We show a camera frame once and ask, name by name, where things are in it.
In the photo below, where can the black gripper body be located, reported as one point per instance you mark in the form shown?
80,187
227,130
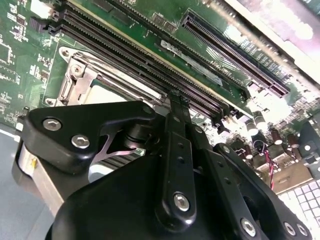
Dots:
112,200

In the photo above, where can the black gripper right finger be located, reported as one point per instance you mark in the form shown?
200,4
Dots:
220,170

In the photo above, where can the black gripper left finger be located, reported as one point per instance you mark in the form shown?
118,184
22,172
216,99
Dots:
75,117

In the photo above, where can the metal socket cover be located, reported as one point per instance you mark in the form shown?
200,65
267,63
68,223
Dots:
86,82

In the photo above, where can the silver CPU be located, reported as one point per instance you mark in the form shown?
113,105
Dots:
107,93

